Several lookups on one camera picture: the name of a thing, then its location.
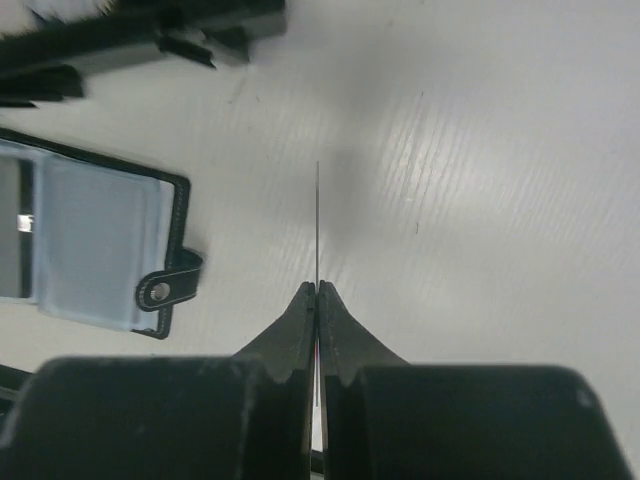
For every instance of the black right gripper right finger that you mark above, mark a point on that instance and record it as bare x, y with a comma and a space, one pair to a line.
385, 418

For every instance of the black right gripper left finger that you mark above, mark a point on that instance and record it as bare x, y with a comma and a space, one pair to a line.
244, 416

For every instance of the black leather card holder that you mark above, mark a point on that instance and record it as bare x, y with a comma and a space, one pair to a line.
108, 237

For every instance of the dark credit card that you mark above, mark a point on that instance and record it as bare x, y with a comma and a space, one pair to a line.
17, 216

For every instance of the black plastic card tray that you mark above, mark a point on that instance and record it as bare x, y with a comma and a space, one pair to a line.
49, 48

